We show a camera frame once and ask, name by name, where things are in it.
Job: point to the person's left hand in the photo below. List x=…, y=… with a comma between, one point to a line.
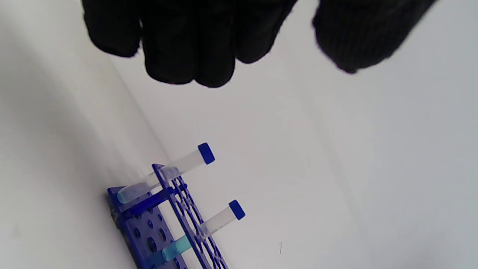
x=186, y=37

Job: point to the blue test tube rack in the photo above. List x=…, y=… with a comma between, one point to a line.
x=143, y=239

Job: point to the clear test tube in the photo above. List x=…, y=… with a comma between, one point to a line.
x=183, y=162

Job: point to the test tube with cyan liquid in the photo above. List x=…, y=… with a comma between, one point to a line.
x=218, y=222

